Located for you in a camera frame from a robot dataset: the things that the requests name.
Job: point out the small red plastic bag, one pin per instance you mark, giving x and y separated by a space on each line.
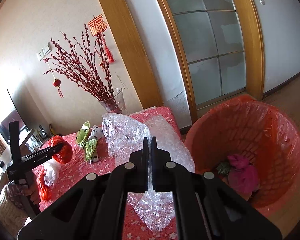
65 154

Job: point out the white wall switch plate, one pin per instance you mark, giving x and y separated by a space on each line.
44 51

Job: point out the knitted cream sleeve forearm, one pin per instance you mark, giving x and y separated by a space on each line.
12 212

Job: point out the wooden framed glass door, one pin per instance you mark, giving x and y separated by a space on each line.
219 47

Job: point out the person's left hand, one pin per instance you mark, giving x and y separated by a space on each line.
32 191

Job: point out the glass vase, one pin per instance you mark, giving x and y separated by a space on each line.
115 104

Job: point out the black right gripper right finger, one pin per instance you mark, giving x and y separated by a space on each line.
205 207

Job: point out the green plastic bag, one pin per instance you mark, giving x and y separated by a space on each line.
224 168

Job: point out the red floral tablecloth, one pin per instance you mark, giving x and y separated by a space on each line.
77 168

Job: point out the purple plastic bag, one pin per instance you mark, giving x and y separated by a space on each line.
243 177

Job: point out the light green wrapper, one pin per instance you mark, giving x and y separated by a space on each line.
82 134
90 148

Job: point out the red berry branches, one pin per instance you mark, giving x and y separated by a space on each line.
82 61

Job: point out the small red lantern ornament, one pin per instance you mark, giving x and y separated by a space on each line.
57 84

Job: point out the clear bubble wrap sheet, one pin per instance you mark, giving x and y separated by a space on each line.
125 135

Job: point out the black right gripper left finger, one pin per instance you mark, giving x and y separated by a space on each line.
95 207

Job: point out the orange red plastic bag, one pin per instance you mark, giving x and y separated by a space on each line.
44 190

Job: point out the white clear plastic bag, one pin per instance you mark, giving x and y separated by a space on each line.
51 168

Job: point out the red lined trash basket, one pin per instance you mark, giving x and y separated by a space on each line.
261 133

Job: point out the red Fu knot ornament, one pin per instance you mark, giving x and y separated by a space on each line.
97 27

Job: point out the white spotted wrapper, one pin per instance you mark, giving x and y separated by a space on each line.
96 133

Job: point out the black television screen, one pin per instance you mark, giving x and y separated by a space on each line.
13 115

